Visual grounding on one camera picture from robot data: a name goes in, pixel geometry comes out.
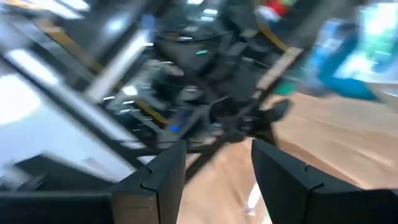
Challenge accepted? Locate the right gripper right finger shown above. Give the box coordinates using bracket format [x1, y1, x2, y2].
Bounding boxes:
[251, 139, 398, 224]

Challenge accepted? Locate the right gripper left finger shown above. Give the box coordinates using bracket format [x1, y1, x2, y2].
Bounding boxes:
[0, 140, 187, 224]

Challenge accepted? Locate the green plastic lid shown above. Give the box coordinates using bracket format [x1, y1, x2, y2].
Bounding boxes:
[273, 79, 298, 96]

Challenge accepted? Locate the teal plastic bin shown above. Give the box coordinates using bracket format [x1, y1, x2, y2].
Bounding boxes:
[317, 30, 398, 102]

